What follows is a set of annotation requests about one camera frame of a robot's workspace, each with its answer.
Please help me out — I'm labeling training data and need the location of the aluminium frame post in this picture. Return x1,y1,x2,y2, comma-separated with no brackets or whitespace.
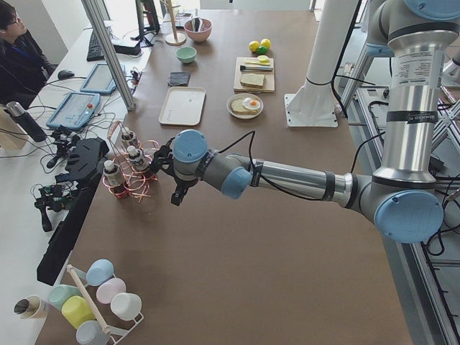
81,0,136,111

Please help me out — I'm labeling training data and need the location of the lime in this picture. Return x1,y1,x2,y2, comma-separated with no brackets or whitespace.
256,46,269,55

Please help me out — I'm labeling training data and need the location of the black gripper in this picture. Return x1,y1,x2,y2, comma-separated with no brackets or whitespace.
149,137,188,206

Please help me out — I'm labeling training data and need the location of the wooden cutting board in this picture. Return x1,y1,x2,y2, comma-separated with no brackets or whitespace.
234,57,275,93

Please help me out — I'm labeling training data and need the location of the black long device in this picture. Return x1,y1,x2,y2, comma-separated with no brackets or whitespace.
37,137,109,286

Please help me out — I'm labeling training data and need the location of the bread slice on plate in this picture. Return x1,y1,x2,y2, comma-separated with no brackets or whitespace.
230,98,262,115

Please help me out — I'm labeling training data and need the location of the lemon slice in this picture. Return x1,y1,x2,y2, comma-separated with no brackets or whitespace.
257,55,270,65

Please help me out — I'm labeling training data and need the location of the white cup rack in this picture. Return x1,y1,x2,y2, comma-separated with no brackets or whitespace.
65,264,144,344

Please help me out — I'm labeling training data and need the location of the paper cup with metal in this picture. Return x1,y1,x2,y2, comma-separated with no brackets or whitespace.
14,295,49,319

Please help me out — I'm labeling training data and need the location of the fried egg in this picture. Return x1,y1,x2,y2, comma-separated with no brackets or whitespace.
241,98,261,111

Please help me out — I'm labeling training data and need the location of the tea bottle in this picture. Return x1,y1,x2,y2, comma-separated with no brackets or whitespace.
121,127,139,150
127,146,151,178
103,160,128,199

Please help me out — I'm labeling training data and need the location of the grey-blue cup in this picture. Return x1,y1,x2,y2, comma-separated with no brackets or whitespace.
75,321,110,345

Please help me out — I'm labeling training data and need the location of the grey folded cloth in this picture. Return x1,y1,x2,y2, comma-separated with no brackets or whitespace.
167,71,190,86

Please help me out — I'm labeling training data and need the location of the tea bottle right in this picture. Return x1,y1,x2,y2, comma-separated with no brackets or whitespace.
127,146,151,178

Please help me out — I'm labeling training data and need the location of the upper whole lemon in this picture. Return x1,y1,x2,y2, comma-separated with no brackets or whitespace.
248,40,260,52

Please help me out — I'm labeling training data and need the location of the metal ice scoop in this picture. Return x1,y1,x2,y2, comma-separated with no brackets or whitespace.
190,17,203,32

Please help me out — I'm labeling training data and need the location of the blue cup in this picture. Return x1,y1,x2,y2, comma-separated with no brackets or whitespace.
86,259,114,286

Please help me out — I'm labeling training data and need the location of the tea bottle back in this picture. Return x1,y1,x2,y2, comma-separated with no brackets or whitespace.
121,127,139,150

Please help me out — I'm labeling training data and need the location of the computer mouse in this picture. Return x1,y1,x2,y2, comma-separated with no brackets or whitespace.
57,70,75,80

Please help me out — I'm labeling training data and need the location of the black monitor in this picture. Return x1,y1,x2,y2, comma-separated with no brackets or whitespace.
132,0,160,41

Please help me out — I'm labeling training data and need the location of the wooden stand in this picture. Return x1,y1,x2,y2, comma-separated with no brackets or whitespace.
161,0,187,46

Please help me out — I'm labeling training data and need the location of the black keyboard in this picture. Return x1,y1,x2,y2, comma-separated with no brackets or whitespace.
86,32,104,62

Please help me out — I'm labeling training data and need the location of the yellow cup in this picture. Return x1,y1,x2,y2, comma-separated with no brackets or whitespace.
61,295,96,329

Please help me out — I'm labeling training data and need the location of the black thermos bottle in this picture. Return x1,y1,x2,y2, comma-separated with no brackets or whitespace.
6,101,47,142

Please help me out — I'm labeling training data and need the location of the near teach pendant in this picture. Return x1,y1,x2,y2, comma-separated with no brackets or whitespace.
46,92,101,130

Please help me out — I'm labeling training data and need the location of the seated person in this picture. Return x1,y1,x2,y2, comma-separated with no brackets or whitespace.
1,1,57,108

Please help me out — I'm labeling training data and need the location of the white plate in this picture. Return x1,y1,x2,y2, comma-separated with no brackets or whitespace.
226,93,264,119

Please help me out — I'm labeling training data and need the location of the cream rabbit tray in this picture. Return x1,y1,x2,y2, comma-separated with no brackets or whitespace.
159,86,206,127

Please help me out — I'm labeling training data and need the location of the teach pendant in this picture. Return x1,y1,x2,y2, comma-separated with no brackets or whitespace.
46,92,101,130
80,63,116,96

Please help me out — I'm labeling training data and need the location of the pink bowl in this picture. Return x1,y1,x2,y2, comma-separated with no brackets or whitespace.
184,18,212,42

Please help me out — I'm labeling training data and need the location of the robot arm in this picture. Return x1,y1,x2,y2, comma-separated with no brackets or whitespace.
149,1,459,244

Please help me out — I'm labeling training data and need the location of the tea bottle front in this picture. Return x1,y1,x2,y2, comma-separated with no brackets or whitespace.
103,160,128,199

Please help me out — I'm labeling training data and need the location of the whole lemon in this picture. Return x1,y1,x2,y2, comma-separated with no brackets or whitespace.
260,38,272,50
248,40,260,52

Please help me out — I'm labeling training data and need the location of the green bowl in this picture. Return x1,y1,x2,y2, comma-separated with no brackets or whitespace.
175,47,197,64

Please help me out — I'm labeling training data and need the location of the lower whole lemon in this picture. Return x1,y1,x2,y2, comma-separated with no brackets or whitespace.
260,38,272,50

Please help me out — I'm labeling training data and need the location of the copper wire bottle rack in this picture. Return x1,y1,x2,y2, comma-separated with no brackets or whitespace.
102,120,160,200

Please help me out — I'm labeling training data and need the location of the green cup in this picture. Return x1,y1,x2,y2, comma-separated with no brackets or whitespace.
47,284,82,311

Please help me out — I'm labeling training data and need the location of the bread slice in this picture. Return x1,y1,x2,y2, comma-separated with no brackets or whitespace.
239,73,265,88
230,98,262,115

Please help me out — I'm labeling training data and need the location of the far teach pendant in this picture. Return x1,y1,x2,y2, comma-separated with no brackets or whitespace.
80,63,116,96

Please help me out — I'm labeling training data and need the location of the yellow plastic knife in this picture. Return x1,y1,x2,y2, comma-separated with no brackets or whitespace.
244,60,271,66

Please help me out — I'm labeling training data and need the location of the pink cup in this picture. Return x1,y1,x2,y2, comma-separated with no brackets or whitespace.
96,277,126,304

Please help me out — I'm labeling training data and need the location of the white cup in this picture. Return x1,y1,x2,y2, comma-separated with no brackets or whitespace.
110,293,142,321

